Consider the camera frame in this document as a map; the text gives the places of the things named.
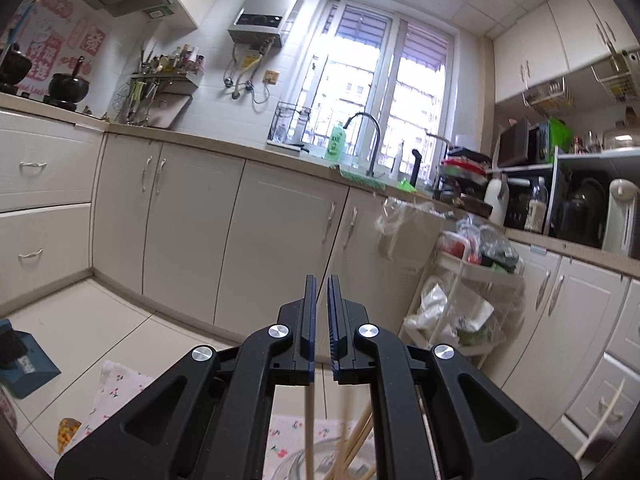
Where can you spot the blue dustpan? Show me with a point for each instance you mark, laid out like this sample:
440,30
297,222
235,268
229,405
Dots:
30,370

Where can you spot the white framed window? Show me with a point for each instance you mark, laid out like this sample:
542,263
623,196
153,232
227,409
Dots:
360,75

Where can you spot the cream two-drawer base cabinet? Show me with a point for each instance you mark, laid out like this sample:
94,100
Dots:
45,200

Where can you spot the slim white bottle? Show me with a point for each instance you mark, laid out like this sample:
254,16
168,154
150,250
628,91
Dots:
400,160

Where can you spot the white cutting board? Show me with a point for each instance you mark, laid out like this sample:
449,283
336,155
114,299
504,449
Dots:
167,109

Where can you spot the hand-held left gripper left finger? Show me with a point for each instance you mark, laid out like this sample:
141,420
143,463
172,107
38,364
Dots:
311,325

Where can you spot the white counter shelf rack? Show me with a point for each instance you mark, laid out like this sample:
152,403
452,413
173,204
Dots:
595,156

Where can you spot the row of condiment bottles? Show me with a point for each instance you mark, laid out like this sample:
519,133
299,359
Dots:
180,60

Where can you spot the blue mop pole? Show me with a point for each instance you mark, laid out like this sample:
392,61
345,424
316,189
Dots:
22,22

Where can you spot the black countertop stand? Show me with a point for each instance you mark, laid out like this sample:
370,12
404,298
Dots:
416,167

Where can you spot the silver gas water heater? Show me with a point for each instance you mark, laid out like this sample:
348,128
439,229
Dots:
265,10

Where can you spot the black dustpan brush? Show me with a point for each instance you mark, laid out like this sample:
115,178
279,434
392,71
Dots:
10,345

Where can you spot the curved metal faucet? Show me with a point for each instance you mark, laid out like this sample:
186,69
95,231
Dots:
378,145

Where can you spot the black bowl in plastic bag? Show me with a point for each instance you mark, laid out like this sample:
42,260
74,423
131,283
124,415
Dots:
492,250

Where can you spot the cream panelled base cabinets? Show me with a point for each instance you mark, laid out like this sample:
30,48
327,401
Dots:
575,320

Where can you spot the cream panelled wall cabinets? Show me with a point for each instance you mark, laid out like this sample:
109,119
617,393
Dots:
540,45

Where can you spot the black microwave oven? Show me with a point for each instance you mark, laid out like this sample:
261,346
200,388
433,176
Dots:
520,142

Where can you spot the green dish cloth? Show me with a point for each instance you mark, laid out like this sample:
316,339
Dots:
360,177

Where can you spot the bunch of wooden chopsticks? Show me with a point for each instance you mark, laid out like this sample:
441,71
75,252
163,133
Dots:
357,435

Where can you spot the bag of green vegetables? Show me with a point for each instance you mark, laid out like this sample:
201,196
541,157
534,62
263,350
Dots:
472,335

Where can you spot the white tiered trolley cart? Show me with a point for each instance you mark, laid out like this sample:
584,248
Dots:
492,276

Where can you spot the yellow patterned slipper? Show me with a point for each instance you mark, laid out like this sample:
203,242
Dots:
70,435

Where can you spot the clear hanging plastic bag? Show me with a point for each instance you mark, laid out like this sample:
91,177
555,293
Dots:
400,240

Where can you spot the pink wall stickers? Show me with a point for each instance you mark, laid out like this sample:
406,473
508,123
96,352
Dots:
50,45

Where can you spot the black electric kettle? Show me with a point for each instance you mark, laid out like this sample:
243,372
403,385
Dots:
580,215

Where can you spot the green plastic bag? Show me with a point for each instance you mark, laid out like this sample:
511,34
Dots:
560,135

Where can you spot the red lidded food container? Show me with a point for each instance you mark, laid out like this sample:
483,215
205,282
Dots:
457,247

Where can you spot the black wok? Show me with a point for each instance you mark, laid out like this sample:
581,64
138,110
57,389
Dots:
67,85
15,67

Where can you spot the clear plastic bottle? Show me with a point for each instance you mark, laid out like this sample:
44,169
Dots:
536,210

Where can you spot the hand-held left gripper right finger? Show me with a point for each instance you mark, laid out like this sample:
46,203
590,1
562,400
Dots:
332,330

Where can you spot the yellowed wall socket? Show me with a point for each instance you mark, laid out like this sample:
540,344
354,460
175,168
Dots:
270,76

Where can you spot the metal wall spice rack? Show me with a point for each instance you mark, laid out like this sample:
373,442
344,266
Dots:
170,82

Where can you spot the cream double-door base cabinets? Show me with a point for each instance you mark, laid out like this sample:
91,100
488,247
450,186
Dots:
200,230

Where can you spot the white thermos jug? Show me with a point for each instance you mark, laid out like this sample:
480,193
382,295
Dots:
496,202

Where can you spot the long wooden chopstick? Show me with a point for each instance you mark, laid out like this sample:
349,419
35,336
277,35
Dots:
602,417
310,430

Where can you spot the green sponge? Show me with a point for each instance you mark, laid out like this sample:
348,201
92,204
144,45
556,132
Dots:
407,185

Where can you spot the beige kitchen countertop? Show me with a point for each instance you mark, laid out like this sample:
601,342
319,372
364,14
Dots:
200,140

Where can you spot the hanging kitchen utensils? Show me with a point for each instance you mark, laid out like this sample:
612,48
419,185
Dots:
137,105

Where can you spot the white electric water boiler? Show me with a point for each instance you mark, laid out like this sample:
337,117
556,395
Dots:
620,220

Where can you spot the clear glass jar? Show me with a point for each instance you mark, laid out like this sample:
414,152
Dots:
295,465

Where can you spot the white plastic shopping bags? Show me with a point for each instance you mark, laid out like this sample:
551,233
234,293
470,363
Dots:
450,310

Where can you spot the green dish soap bottle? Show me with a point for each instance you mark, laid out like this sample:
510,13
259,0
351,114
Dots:
336,142

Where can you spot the stack of pots and pans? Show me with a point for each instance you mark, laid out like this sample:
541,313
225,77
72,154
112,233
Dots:
462,170

